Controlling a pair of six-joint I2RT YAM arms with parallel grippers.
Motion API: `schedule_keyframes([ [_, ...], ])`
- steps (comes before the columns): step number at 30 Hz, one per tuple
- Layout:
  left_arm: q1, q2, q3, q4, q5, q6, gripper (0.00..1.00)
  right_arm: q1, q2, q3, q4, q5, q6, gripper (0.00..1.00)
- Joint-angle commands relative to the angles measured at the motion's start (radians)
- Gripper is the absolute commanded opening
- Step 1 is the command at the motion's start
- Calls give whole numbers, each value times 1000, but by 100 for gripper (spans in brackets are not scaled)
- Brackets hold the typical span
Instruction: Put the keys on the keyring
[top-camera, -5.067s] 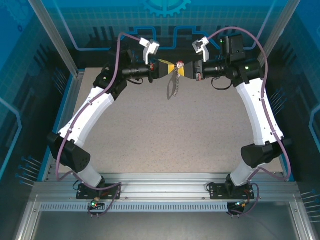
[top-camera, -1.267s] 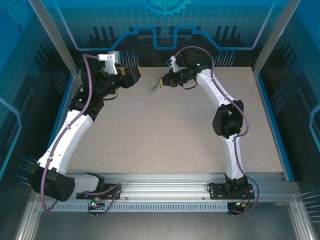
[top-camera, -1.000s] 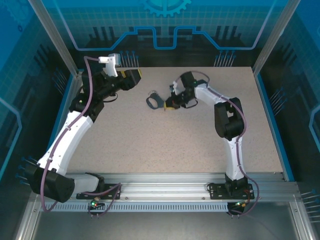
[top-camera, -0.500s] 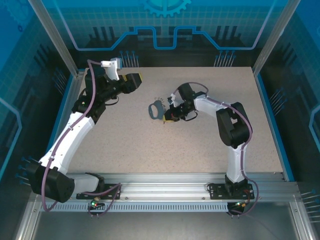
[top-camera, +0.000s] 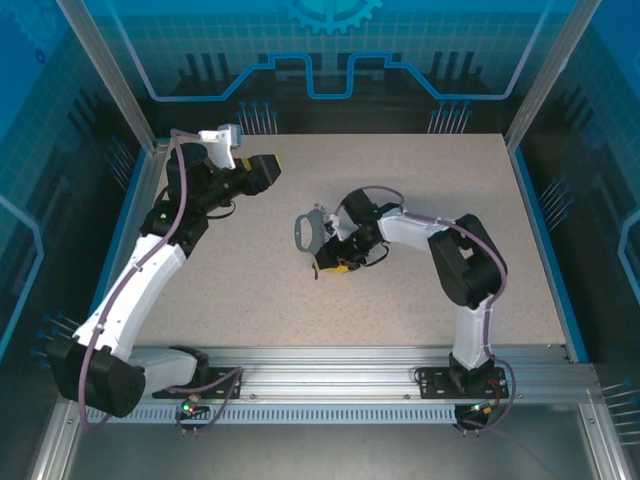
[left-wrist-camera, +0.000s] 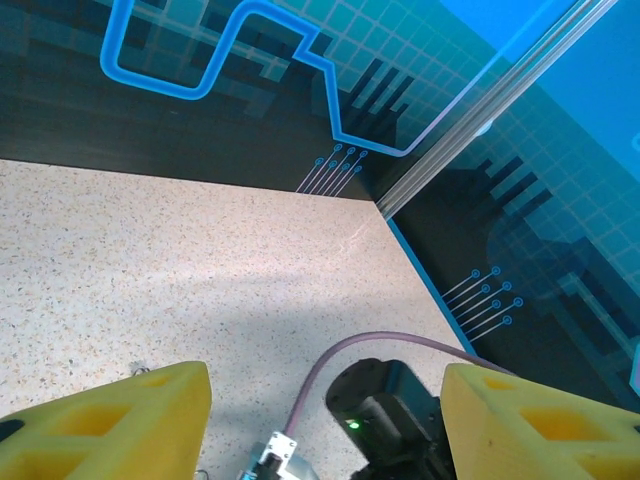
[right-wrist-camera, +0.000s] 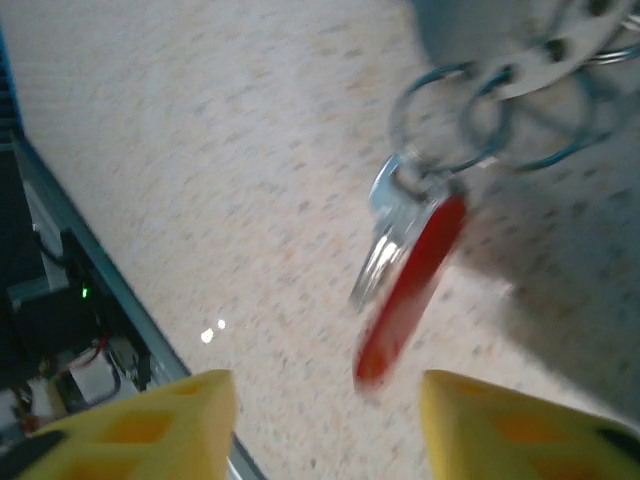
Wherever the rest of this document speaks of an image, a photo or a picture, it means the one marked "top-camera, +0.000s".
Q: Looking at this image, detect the blue table edge strip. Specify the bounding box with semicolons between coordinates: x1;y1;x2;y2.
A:
508;147;591;364
73;148;151;351

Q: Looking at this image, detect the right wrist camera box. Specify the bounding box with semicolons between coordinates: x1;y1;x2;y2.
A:
329;212;352;245

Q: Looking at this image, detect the aluminium frame beam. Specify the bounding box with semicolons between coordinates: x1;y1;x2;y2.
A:
579;394;640;480
27;399;81;480

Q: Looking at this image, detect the slotted grey cable duct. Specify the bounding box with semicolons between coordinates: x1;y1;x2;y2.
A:
77;405;461;425

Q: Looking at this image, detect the aluminium mounting rail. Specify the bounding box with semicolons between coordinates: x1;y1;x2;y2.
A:
64;344;596;402

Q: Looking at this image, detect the cable connector with green light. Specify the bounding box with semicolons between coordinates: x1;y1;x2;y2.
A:
469;399;501;419
179;394;211;419

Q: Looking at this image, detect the black key organizer with hooks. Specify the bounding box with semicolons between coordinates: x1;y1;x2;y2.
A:
293;202;335;254

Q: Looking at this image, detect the aluminium frame post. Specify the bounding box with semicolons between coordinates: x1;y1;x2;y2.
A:
503;0;606;151
55;0;171;156

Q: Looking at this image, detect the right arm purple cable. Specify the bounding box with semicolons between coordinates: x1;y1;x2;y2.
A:
332;185;516;436

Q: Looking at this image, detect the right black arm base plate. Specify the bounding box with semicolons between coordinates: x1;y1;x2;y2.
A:
414;366;511;400

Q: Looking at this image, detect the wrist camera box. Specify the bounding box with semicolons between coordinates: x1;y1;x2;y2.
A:
198;123;245;170
329;212;352;245

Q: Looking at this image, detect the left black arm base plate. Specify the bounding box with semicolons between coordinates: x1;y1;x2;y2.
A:
152;367;244;400

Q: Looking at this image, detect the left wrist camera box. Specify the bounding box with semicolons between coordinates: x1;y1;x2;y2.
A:
198;123;245;170

